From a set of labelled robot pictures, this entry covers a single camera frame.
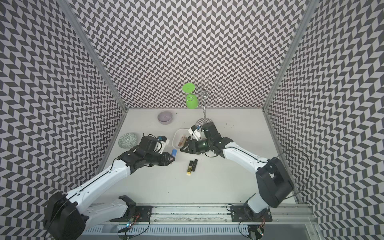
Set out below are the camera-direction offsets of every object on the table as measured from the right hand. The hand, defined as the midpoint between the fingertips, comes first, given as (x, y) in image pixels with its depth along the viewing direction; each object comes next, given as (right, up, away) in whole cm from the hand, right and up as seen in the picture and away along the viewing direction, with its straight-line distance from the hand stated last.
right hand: (184, 152), depth 76 cm
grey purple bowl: (-18, +19, +33) cm, 42 cm away
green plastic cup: (+3, +30, +18) cm, 35 cm away
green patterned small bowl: (-41, +3, +23) cm, 47 cm away
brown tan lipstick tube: (-2, +3, +23) cm, 23 cm away
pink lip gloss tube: (-5, +4, +23) cm, 24 cm away
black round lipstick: (+5, -9, +13) cm, 16 cm away
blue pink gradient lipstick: (-6, 0, +3) cm, 6 cm away
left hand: (-7, -5, +2) cm, 9 cm away
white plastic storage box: (-7, +7, +20) cm, 22 cm away
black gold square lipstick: (+2, -14, +10) cm, 17 cm away
